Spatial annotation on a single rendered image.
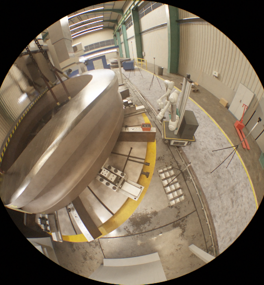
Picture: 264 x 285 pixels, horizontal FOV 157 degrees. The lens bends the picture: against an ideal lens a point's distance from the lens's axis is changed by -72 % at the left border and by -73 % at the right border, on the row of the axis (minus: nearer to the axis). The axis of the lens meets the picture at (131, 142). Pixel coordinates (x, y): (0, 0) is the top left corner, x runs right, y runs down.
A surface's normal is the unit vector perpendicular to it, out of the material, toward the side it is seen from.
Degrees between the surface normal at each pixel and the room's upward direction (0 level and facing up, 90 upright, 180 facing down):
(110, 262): 37
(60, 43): 90
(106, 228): 0
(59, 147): 90
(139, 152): 0
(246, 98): 90
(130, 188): 0
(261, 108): 90
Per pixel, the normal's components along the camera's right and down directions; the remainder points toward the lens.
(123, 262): -0.23, -0.92
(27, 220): 0.99, 0.02
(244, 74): -0.96, 0.26
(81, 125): 0.90, 0.29
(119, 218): -0.11, -0.58
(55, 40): 0.25, 0.77
